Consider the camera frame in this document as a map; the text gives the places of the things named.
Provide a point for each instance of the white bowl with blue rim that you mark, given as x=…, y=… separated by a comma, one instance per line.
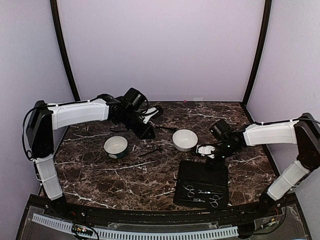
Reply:
x=116, y=147

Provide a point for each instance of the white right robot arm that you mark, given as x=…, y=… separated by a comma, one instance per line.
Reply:
x=294, y=145

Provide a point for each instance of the silver thinning scissors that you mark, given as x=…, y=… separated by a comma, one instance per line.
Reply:
x=214, y=201

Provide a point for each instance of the black corner post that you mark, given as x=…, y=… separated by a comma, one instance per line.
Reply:
x=62, y=49
x=259, y=52

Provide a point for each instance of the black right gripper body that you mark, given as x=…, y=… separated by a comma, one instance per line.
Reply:
x=225, y=150

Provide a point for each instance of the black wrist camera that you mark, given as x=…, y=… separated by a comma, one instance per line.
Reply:
x=135, y=98
x=221, y=130

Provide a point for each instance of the clear tape on wall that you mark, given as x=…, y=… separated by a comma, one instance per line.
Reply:
x=198, y=99

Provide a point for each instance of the black right corner post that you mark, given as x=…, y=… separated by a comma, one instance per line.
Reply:
x=259, y=52

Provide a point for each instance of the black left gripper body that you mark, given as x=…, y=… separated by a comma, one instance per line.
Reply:
x=129, y=121

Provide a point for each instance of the black front table rail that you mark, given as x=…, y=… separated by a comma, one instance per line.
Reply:
x=96, y=213

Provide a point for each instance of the black zippered tool case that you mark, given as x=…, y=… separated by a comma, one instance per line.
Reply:
x=207, y=181

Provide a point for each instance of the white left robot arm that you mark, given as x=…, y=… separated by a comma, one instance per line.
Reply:
x=44, y=119

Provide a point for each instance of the black hair clip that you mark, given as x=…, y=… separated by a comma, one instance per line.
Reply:
x=172, y=129
x=158, y=149

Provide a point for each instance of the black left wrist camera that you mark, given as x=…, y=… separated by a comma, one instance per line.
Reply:
x=135, y=98

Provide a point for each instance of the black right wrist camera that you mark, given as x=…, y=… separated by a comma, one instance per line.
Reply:
x=221, y=130

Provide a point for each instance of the white slotted cable duct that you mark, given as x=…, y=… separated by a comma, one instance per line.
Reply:
x=133, y=232

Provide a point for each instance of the plain white bowl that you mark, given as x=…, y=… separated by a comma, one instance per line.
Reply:
x=184, y=140

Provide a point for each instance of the black left corner post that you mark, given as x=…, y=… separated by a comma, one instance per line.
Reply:
x=62, y=49

